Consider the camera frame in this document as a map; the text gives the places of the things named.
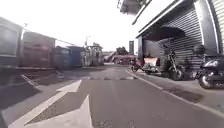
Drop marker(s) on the tree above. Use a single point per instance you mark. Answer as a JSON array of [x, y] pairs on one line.
[[122, 50]]

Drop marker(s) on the speed bump strip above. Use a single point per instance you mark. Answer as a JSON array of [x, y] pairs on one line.
[[96, 78]]

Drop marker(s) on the red scooter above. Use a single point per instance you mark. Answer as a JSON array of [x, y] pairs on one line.
[[135, 65]]

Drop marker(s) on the tall distant building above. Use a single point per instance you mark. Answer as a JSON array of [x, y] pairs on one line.
[[131, 47]]

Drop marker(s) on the pole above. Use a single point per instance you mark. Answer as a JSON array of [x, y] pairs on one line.
[[86, 41]]

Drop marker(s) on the vehicle with orange box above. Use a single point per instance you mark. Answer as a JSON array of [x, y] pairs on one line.
[[151, 64]]

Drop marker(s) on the black motorcycle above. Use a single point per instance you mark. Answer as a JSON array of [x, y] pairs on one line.
[[173, 65]]

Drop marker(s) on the row of low buildings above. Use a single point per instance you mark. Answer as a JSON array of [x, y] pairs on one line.
[[40, 51]]

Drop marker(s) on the building with roller shutters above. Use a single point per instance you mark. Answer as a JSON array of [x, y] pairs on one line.
[[186, 30]]

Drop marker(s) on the dark scooter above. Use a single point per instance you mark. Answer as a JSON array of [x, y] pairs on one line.
[[211, 71]]

